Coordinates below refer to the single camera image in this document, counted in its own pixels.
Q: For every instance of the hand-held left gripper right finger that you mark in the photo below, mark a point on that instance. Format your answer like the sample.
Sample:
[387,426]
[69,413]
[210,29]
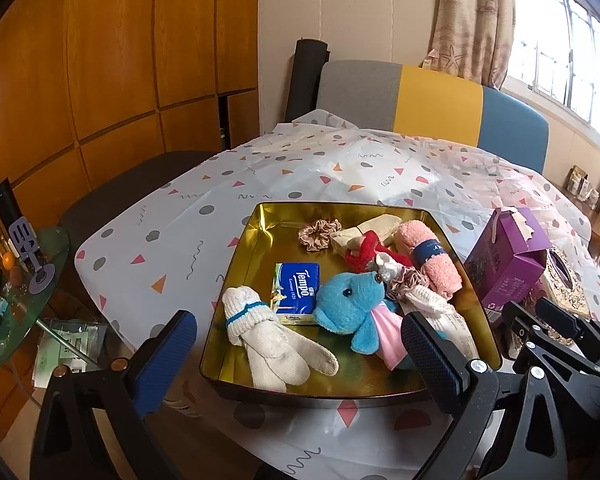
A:
[430,360]

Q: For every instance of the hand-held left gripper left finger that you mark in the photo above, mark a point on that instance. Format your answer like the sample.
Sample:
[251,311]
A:
[172,355]

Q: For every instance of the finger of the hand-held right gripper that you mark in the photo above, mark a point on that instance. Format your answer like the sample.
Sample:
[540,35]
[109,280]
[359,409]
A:
[565,322]
[560,367]

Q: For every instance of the cream gloves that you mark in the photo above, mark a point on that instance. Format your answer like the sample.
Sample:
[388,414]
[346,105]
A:
[430,302]

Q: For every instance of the pink brown satin scrunchie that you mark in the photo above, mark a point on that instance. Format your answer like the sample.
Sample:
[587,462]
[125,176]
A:
[410,277]

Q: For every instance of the pink towel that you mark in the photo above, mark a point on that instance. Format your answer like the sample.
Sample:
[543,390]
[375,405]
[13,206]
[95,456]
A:
[440,272]

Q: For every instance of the white socks pair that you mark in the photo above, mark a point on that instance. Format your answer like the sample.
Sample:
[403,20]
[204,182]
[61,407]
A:
[270,350]

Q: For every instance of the blue plush toy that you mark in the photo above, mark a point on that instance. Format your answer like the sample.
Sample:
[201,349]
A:
[345,300]

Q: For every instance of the red haired small doll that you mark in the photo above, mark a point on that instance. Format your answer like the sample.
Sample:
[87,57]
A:
[362,260]

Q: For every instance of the blue tissue pack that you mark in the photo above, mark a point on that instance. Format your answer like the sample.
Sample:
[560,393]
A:
[295,285]

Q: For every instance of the beige cloth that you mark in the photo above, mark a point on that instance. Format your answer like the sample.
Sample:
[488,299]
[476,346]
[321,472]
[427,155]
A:
[375,225]

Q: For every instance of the gold metal tin tray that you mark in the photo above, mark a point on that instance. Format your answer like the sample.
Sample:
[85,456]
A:
[280,240]

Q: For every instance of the beige satin scrunchie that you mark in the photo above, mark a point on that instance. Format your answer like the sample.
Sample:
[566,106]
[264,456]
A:
[307,245]

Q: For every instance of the gold ornate tissue box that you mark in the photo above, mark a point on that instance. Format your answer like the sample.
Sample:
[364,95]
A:
[565,285]

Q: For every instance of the purple carton box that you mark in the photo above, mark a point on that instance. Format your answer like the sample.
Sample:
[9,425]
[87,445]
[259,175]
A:
[505,270]

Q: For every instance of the green white paper packets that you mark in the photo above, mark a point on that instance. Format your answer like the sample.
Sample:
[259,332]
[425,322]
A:
[65,340]

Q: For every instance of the group of small white boxes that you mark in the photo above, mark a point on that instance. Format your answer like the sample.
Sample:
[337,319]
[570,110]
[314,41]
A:
[580,185]

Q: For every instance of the round glass side table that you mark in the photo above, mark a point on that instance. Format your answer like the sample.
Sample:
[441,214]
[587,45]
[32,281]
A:
[30,310]

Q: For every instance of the dark grey mattress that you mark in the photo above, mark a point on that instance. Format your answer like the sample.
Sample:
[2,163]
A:
[145,180]

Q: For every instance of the small orange fruit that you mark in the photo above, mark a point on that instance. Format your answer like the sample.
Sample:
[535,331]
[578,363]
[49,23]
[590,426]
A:
[8,260]

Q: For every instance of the purple phone stand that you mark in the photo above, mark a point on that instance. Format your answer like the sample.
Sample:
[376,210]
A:
[22,232]

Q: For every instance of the black bottle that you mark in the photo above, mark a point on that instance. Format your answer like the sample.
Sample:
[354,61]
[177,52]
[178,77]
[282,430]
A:
[5,205]

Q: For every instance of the grey yellow blue headboard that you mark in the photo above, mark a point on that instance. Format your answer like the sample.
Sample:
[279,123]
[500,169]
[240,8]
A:
[430,105]

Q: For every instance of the barred window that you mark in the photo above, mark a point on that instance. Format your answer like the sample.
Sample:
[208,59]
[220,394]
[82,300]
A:
[570,60]

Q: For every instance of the wooden wardrobe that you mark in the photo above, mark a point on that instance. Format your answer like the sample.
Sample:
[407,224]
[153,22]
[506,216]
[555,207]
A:
[130,60]

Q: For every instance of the beige starfish print curtain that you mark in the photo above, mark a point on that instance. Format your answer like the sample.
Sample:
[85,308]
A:
[470,20]

